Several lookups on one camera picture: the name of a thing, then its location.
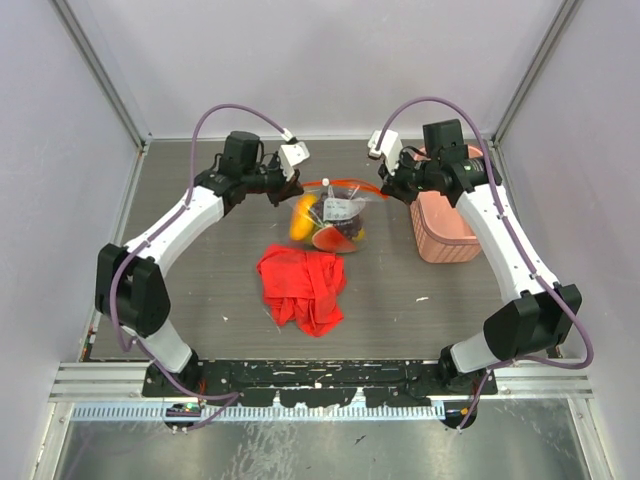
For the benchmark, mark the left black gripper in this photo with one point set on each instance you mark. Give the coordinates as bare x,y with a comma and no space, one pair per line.
287,189

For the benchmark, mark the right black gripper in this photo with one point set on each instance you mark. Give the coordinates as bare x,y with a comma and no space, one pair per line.
391,184

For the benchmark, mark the orange mango toy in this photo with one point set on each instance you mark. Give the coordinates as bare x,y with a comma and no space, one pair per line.
302,222

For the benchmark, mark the pink plastic basket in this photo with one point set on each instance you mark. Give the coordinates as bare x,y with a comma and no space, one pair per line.
442,235

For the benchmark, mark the clear zip bag orange zipper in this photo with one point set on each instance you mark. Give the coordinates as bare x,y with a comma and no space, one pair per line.
366,190

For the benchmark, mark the dark purple grapes toy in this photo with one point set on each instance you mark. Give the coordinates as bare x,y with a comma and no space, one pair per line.
342,208

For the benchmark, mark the watermelon slice toy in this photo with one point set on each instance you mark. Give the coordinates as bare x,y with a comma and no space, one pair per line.
330,239

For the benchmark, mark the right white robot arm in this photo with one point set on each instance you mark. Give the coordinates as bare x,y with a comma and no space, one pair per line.
537,311

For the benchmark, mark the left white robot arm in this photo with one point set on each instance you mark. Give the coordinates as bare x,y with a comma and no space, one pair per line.
130,280

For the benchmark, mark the red crumpled cloth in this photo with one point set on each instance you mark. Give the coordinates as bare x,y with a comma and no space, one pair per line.
303,286

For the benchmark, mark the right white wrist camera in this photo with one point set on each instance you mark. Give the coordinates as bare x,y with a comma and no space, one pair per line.
387,148

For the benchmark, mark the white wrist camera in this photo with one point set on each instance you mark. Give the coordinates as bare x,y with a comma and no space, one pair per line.
291,153
387,148

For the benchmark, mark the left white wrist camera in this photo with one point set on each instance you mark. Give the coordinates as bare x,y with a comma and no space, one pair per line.
291,153

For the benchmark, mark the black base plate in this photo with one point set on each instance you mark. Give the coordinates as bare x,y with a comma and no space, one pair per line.
392,383

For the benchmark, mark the slotted cable duct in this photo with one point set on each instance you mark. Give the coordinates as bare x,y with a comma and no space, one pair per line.
167,411

